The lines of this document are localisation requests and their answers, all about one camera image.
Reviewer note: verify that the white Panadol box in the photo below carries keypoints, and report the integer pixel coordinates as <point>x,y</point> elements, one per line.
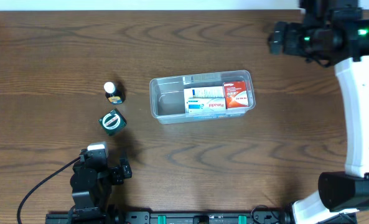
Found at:
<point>205,105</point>

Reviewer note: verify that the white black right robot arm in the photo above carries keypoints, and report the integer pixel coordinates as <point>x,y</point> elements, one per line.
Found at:
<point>341,195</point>

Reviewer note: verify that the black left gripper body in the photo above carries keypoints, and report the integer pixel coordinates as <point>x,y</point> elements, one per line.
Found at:
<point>118,171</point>

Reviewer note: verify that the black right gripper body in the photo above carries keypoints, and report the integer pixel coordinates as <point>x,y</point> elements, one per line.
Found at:
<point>284,38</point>

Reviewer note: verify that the clear plastic container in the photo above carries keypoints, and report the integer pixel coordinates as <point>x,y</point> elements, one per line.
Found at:
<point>167,96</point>

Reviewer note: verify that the green Zam-Buk box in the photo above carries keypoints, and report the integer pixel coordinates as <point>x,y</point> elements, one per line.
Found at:
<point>113,122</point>

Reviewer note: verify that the dark Woods syrup bottle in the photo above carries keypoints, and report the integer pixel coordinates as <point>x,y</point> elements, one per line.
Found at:
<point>114,93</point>

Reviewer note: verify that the red white medicine box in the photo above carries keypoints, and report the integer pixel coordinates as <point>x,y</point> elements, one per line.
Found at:
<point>236,95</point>

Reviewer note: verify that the black mounting rail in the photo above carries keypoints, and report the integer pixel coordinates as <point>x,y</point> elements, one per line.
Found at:
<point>262,216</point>

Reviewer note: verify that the blue white medicine box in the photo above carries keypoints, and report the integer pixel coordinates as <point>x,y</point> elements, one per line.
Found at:
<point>204,92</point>

